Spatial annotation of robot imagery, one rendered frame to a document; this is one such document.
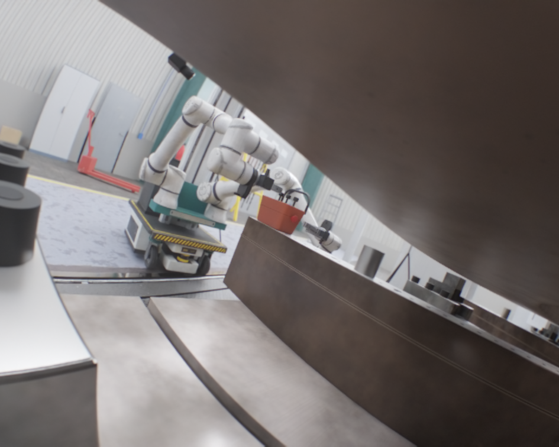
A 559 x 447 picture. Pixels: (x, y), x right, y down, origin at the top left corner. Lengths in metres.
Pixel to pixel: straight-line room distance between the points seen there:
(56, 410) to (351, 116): 0.23
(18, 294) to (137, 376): 0.49
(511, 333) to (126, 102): 8.07
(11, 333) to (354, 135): 0.23
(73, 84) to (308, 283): 5.99
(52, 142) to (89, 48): 2.39
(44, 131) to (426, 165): 6.16
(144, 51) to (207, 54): 7.33
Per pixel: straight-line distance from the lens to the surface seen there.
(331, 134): 0.19
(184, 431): 0.57
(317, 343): 0.91
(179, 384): 0.65
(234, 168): 0.91
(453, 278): 1.82
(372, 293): 0.80
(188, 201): 2.08
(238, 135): 0.91
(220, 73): 0.17
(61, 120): 6.20
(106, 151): 7.09
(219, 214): 2.06
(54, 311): 0.17
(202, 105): 1.43
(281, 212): 1.10
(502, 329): 2.60
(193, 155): 2.07
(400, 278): 3.94
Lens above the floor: 0.78
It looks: 3 degrees down
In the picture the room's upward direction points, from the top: 23 degrees clockwise
